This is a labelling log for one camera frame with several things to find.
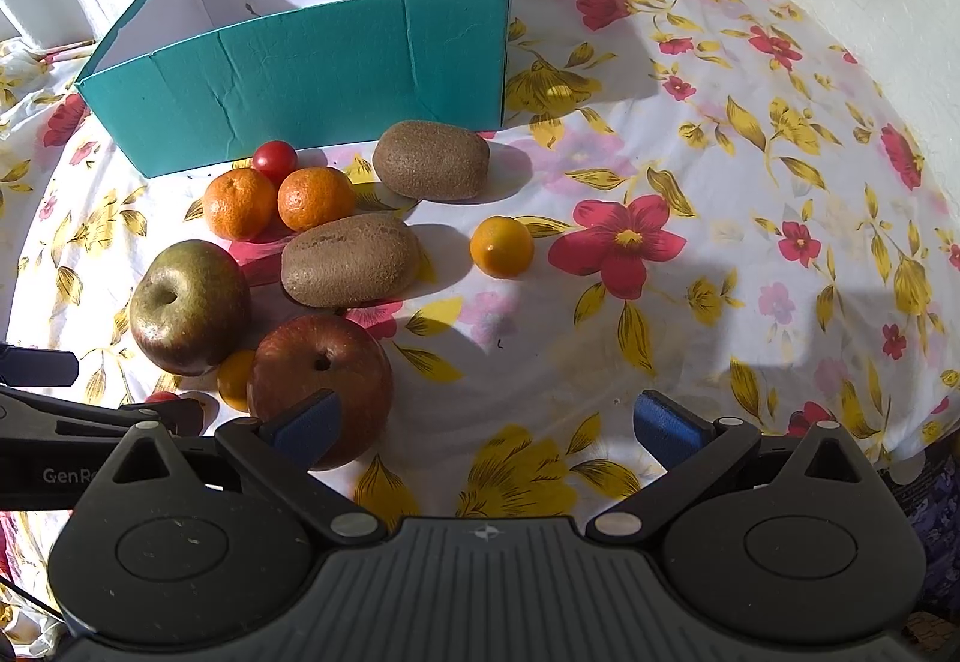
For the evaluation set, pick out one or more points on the small yellow-orange fruit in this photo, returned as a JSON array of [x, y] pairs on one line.
[[502, 247]]

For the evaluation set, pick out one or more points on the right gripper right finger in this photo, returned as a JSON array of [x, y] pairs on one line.
[[698, 456]]

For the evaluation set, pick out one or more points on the floral bed sheet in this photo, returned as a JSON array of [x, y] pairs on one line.
[[724, 210]]

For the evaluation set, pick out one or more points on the right mandarin orange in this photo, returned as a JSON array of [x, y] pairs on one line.
[[310, 197]]

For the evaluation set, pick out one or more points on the brown kiwi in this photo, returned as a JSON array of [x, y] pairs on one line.
[[426, 160], [350, 261]]

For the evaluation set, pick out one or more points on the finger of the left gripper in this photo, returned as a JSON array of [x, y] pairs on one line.
[[37, 367]]

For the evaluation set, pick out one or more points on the green-red apple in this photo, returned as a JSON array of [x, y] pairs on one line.
[[191, 309]]

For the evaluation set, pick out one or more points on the mandarin orange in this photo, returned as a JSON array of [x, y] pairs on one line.
[[310, 197], [239, 204]]

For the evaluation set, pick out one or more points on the red cherry tomato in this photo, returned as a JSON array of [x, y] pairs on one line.
[[163, 396], [275, 160]]

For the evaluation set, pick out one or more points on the teal cardboard box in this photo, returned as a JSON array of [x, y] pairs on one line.
[[311, 76]]

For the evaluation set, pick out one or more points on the left mandarin orange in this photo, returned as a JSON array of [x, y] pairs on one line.
[[239, 204]]

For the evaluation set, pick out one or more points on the red apple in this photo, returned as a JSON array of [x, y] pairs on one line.
[[323, 352]]

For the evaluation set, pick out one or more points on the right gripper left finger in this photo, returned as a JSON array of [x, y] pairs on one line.
[[273, 459]]

